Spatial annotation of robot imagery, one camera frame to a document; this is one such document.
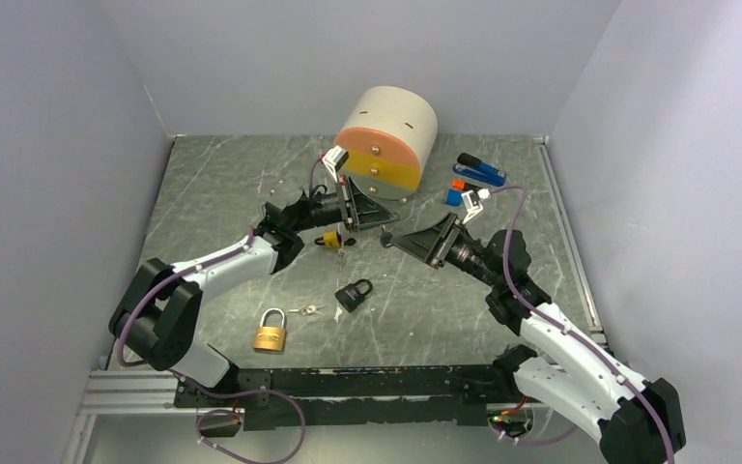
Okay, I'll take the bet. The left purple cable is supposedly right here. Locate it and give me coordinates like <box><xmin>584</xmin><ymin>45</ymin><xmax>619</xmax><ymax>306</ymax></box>
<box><xmin>114</xmin><ymin>157</ymin><xmax>308</xmax><ymax>464</ymax></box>

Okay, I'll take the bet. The short shackle brass padlock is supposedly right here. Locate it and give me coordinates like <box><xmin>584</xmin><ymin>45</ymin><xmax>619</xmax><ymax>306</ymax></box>
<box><xmin>252</xmin><ymin>307</ymin><xmax>287</xmax><ymax>353</ymax></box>

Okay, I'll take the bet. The silver key bunch middle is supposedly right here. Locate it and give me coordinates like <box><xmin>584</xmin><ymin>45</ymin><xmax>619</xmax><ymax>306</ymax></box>
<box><xmin>289</xmin><ymin>304</ymin><xmax>324</xmax><ymax>316</ymax></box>

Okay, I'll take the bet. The round mini drawer cabinet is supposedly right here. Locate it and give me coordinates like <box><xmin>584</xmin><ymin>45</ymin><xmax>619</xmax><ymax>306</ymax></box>
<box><xmin>335</xmin><ymin>86</ymin><xmax>438</xmax><ymax>201</ymax></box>

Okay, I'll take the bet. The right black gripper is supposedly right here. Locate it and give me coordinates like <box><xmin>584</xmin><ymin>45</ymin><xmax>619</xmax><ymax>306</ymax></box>
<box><xmin>390</xmin><ymin>212</ymin><xmax>502</xmax><ymax>289</ymax></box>

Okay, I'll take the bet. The orange black highlighter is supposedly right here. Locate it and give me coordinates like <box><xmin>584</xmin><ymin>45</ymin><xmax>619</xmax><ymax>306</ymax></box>
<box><xmin>451</xmin><ymin>179</ymin><xmax>481</xmax><ymax>191</ymax></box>

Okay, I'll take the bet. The black head key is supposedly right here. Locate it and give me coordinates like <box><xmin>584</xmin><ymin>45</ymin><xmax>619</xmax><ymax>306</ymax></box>
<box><xmin>379</xmin><ymin>226</ymin><xmax>392</xmax><ymax>248</ymax></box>

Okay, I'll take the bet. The blue cube block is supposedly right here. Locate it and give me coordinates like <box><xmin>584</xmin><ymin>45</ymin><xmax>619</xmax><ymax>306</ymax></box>
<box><xmin>444</xmin><ymin>189</ymin><xmax>464</xmax><ymax>207</ymax></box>

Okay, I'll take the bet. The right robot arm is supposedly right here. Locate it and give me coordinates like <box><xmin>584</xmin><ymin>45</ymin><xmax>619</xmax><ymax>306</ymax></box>
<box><xmin>380</xmin><ymin>213</ymin><xmax>687</xmax><ymax>463</ymax></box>

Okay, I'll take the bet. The small yellow padlock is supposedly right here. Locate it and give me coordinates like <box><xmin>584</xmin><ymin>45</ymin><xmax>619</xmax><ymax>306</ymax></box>
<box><xmin>314</xmin><ymin>230</ymin><xmax>357</xmax><ymax>248</ymax></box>

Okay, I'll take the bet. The blue black stapler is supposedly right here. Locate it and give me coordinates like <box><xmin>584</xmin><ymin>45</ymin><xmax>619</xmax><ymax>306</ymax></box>
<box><xmin>452</xmin><ymin>153</ymin><xmax>507</xmax><ymax>187</ymax></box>

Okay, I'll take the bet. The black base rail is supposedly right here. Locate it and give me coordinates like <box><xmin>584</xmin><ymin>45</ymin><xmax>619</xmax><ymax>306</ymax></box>
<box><xmin>173</xmin><ymin>364</ymin><xmax>534</xmax><ymax>431</ymax></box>

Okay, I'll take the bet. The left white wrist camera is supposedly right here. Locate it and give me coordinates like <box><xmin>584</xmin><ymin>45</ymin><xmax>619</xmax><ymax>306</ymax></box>
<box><xmin>320</xmin><ymin>145</ymin><xmax>350</xmax><ymax>185</ymax></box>

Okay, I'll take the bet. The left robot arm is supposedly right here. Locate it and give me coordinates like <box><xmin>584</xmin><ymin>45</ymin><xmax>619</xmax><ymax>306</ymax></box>
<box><xmin>108</xmin><ymin>176</ymin><xmax>399</xmax><ymax>406</ymax></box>

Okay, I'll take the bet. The black padlock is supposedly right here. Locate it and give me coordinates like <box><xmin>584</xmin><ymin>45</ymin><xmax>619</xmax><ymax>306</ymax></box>
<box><xmin>334</xmin><ymin>278</ymin><xmax>374</xmax><ymax>312</ymax></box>

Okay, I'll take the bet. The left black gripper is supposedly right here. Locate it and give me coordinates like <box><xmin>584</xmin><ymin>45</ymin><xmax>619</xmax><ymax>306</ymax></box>
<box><xmin>291</xmin><ymin>175</ymin><xmax>399</xmax><ymax>234</ymax></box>

